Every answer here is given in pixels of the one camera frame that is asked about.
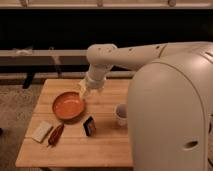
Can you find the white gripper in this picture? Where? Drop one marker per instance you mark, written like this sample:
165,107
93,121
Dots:
89,83

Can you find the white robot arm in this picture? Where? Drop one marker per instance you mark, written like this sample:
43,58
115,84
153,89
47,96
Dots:
169,100

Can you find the orange round bowl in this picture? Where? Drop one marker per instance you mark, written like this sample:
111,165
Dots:
68,105

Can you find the white paper cup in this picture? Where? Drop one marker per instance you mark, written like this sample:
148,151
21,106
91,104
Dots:
121,115

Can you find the wooden table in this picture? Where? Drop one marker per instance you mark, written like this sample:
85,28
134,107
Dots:
107,147

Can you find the brown red hot dog toy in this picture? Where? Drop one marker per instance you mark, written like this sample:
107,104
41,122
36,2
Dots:
53,139

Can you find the white rectangular sponge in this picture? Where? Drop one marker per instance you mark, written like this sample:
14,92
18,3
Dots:
41,131

